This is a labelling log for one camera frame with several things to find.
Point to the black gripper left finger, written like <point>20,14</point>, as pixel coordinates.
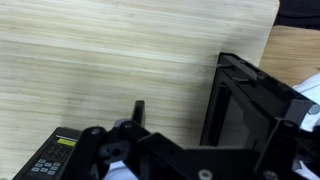
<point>100,156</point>

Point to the dark object beyond table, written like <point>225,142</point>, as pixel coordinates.
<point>298,13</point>

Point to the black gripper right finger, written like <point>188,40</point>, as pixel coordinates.
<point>283,153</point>

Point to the white sheet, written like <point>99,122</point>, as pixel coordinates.
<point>311,90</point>

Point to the microwave body with keypad panel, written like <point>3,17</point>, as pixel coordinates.
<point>50,156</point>

